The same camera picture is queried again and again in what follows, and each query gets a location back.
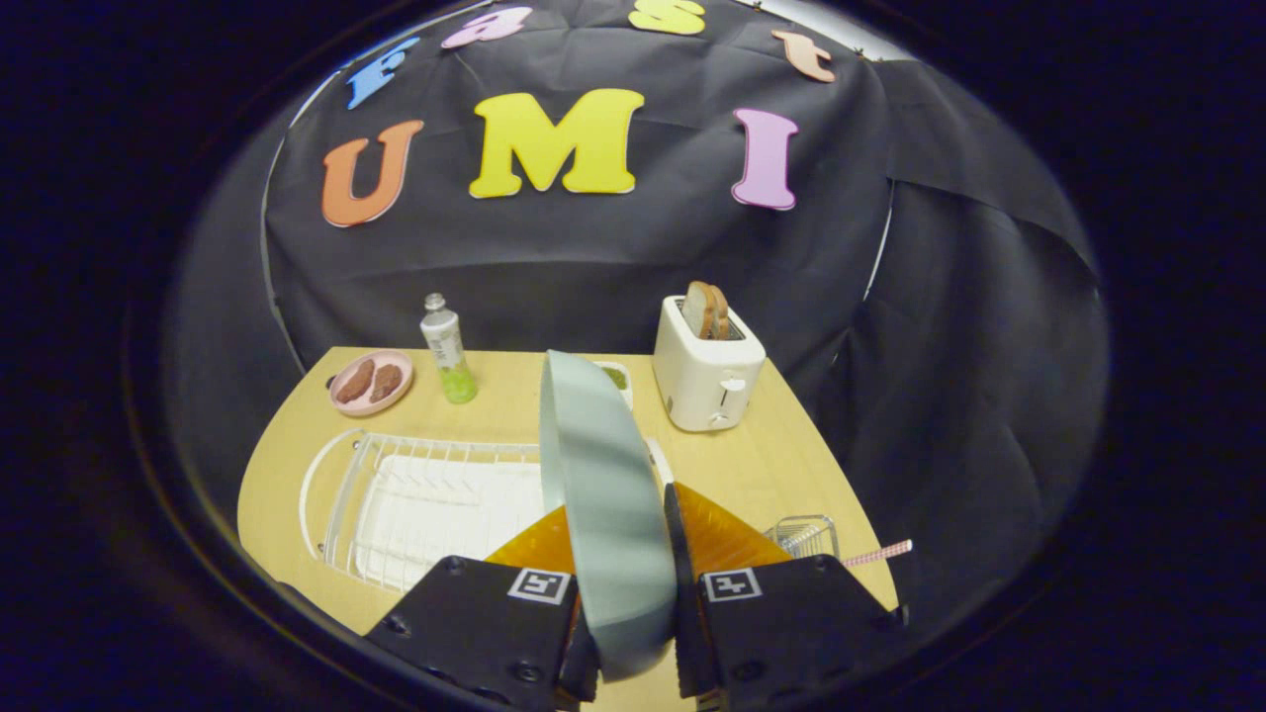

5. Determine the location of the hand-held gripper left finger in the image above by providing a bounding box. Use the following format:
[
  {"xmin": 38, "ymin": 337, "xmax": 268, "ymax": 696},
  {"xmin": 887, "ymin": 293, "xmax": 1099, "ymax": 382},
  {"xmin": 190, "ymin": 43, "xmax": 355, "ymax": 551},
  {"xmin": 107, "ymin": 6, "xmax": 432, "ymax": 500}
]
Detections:
[{"xmin": 364, "ymin": 504, "xmax": 601, "ymax": 711}]

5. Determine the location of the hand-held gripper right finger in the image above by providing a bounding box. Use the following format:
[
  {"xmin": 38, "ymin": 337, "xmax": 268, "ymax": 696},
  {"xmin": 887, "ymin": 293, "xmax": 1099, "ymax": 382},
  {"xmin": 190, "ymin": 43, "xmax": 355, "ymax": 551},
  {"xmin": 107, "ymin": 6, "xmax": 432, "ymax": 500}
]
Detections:
[{"xmin": 663, "ymin": 482, "xmax": 908, "ymax": 712}]

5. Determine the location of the small wire basket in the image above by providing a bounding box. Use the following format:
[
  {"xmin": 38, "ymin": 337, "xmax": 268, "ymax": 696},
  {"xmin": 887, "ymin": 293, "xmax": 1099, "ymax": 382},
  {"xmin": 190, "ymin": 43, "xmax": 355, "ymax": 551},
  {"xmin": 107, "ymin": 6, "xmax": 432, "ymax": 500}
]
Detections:
[{"xmin": 764, "ymin": 514, "xmax": 842, "ymax": 561}]

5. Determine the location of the pink checked handle spoon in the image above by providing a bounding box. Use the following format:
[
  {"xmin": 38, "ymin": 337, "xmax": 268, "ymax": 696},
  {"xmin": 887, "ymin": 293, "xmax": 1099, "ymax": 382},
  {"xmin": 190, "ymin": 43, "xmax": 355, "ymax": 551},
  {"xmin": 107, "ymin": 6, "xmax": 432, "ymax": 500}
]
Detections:
[{"xmin": 841, "ymin": 539, "xmax": 914, "ymax": 569}]

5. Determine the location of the white wire dish rack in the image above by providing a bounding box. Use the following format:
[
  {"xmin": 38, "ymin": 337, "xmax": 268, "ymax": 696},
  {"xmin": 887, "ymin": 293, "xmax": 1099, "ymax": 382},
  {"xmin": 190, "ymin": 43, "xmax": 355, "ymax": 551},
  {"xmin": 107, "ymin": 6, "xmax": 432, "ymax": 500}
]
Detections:
[{"xmin": 299, "ymin": 427, "xmax": 674, "ymax": 594}]

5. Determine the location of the light green plate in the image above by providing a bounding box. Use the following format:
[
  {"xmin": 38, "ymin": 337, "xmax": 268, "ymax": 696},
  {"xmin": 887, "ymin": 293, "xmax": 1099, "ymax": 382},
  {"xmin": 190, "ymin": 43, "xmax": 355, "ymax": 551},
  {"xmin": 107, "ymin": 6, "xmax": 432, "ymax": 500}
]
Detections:
[{"xmin": 539, "ymin": 349, "xmax": 679, "ymax": 683}]

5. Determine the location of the pink plate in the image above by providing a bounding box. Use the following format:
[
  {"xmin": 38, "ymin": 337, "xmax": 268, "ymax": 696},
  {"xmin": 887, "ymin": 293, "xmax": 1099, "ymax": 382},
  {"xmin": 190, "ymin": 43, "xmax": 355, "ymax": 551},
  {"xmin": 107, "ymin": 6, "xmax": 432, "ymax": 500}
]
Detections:
[{"xmin": 328, "ymin": 350, "xmax": 415, "ymax": 417}]

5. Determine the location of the white toaster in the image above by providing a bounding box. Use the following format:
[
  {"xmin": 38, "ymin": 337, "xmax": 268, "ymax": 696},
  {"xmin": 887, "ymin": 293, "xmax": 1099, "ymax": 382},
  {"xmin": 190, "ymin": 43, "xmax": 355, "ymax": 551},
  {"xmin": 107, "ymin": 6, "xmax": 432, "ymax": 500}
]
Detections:
[{"xmin": 653, "ymin": 295, "xmax": 768, "ymax": 433}]

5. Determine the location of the clear bottle with green liquid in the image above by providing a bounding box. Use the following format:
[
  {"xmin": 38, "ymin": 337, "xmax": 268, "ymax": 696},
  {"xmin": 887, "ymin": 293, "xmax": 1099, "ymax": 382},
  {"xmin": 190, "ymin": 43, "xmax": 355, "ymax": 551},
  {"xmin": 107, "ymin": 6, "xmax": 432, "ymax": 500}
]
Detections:
[{"xmin": 420, "ymin": 293, "xmax": 480, "ymax": 405}]

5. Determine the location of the white divided food tray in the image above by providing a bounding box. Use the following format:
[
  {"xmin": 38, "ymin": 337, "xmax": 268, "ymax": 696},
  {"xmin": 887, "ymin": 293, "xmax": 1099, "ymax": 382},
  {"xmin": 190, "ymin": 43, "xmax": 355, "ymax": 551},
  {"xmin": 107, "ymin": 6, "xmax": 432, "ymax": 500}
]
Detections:
[{"xmin": 593, "ymin": 361, "xmax": 635, "ymax": 411}]

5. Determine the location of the black backdrop cloth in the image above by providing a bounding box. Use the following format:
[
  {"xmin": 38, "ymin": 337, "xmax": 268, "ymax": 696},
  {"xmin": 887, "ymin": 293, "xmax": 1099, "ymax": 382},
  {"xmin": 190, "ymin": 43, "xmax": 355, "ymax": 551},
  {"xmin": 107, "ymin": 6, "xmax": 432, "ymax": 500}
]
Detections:
[{"xmin": 163, "ymin": 0, "xmax": 1109, "ymax": 634}]

